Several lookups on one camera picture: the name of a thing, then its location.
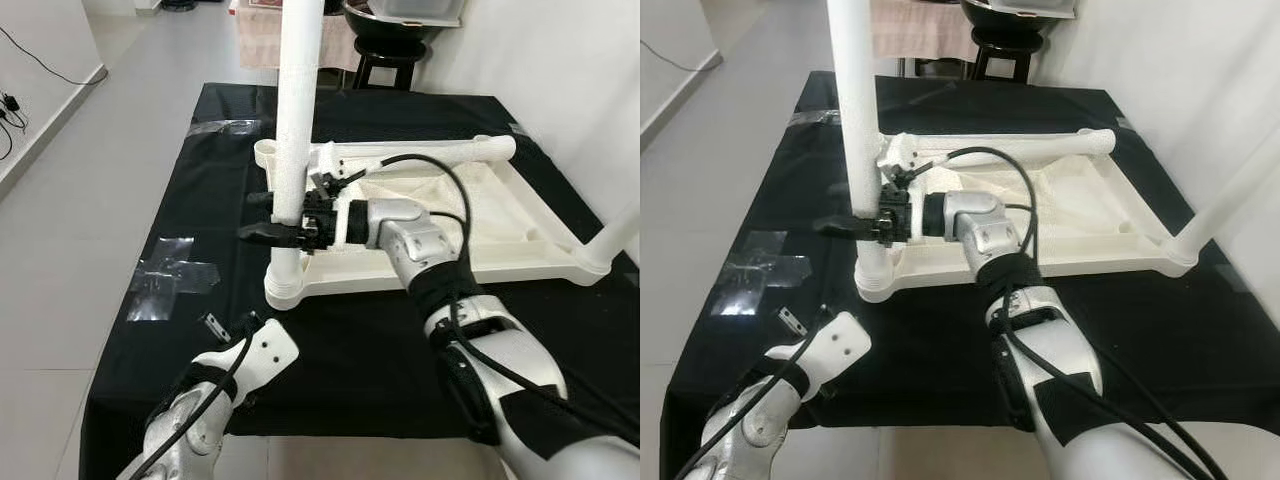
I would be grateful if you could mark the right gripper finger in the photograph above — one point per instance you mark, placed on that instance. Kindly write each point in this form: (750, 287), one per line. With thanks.
(258, 198)
(265, 233)
(840, 226)

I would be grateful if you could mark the clear tape patch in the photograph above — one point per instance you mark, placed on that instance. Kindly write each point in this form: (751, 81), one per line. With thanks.
(165, 275)
(815, 117)
(750, 270)
(220, 127)

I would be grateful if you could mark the black tablecloth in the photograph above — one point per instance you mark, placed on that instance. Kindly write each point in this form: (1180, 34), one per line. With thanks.
(950, 350)
(350, 350)

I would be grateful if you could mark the pink checked cloth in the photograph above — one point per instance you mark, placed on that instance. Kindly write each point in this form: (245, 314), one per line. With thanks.
(255, 35)
(920, 30)

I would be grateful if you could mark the cream plastic table top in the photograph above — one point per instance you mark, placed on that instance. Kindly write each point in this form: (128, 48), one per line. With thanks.
(1090, 220)
(500, 230)

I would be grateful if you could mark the black wok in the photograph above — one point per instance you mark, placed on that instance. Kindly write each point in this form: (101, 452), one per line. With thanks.
(985, 18)
(375, 25)

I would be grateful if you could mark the black floor appliance base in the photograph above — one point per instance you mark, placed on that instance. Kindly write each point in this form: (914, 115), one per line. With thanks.
(180, 5)

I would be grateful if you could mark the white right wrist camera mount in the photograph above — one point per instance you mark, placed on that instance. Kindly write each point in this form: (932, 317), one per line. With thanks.
(342, 220)
(893, 152)

